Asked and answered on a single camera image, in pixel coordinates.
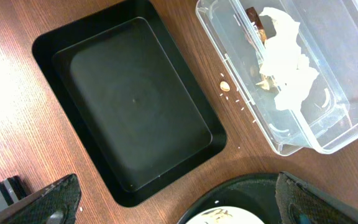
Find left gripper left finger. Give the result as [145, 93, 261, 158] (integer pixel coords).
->
[0, 174, 81, 224]

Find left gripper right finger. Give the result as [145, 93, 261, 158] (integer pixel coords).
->
[275, 172, 358, 224]

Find white napkin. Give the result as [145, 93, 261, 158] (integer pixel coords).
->
[260, 7, 319, 111]

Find gold brown snack wrapper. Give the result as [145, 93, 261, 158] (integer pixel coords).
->
[246, 7, 278, 93]

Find clear plastic waste bin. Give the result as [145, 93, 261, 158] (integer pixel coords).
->
[195, 0, 358, 156]

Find round black serving tray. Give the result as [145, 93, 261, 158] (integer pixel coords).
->
[178, 173, 282, 224]

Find grey plate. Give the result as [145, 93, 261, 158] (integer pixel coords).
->
[186, 206, 264, 224]

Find food scraps on plate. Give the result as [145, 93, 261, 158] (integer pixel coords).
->
[201, 208, 232, 224]

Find black rectangular tray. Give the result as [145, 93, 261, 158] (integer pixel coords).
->
[32, 1, 227, 207]

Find nut crumb on table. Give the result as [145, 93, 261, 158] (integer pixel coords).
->
[219, 81, 231, 92]

